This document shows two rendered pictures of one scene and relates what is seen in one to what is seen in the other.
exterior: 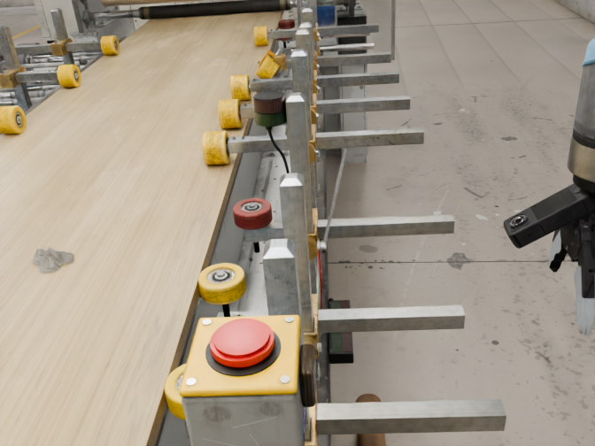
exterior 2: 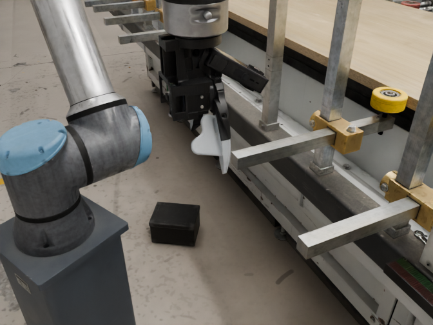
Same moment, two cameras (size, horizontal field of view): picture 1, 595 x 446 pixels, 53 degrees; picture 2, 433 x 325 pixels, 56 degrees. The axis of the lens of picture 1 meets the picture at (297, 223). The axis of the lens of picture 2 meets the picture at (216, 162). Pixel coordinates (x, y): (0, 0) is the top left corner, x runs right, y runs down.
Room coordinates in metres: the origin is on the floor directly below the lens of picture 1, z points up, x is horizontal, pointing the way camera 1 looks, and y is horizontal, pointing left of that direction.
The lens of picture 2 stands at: (1.19, -0.65, 1.30)
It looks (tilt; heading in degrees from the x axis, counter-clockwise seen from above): 33 degrees down; 151
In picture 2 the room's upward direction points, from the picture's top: straight up
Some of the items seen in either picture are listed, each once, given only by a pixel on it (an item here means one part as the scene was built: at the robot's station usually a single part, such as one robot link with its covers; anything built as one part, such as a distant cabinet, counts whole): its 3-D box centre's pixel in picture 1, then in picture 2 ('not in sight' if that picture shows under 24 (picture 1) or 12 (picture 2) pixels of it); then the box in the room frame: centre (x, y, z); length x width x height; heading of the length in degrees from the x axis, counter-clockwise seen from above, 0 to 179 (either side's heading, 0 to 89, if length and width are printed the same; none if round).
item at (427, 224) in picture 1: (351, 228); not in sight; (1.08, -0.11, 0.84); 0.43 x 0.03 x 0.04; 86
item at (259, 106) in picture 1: (269, 102); not in sight; (1.05, 0.03, 1.14); 0.06 x 0.06 x 0.02
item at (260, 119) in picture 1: (270, 115); not in sight; (1.05, 0.03, 1.11); 0.06 x 0.06 x 0.02
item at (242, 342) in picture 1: (243, 346); not in sight; (0.29, 0.04, 1.22); 0.04 x 0.04 x 0.02
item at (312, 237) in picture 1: (304, 234); not in sight; (1.07, -0.01, 0.85); 0.13 x 0.06 x 0.05; 176
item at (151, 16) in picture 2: not in sight; (151, 17); (-0.66, 0.05, 0.83); 0.43 x 0.03 x 0.04; 86
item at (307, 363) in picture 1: (307, 374); not in sight; (0.29, 0.00, 1.20); 0.03 x 0.01 x 0.03; 176
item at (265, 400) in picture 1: (250, 393); not in sight; (0.29, 0.04, 1.18); 0.07 x 0.07 x 0.08; 86
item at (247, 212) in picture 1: (254, 228); not in sight; (1.10, 0.09, 0.85); 0.08 x 0.08 x 0.11
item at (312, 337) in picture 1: (304, 327); (413, 198); (0.82, 0.00, 0.80); 0.13 x 0.06 x 0.05; 176
